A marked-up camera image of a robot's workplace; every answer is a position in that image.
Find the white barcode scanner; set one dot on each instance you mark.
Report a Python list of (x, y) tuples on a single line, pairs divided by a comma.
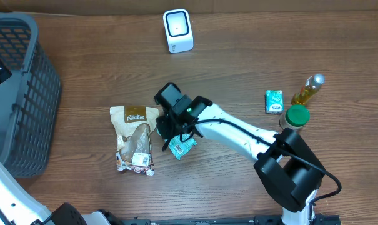
[(177, 25)]

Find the small teal white box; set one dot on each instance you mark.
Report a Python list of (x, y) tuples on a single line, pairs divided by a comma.
[(274, 103)]

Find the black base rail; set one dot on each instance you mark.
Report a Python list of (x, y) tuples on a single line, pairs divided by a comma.
[(257, 220)]

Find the grey plastic shopping basket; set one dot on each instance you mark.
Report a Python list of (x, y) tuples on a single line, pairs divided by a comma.
[(29, 99)]

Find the yellow dish soap bottle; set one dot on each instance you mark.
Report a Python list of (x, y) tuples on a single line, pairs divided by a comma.
[(312, 86)]

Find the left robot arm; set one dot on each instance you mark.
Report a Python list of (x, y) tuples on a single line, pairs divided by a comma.
[(18, 207)]

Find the teal white pouch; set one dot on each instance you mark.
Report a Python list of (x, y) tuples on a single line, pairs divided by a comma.
[(181, 145)]

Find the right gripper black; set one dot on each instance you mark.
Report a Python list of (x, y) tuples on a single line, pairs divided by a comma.
[(166, 122)]

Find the green lid jar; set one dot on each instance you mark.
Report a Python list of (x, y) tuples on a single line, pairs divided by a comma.
[(295, 117)]

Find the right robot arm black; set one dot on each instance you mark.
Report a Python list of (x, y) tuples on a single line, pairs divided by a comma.
[(290, 172)]

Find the brown snack packet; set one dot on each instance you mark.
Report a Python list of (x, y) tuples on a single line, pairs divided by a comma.
[(133, 126)]

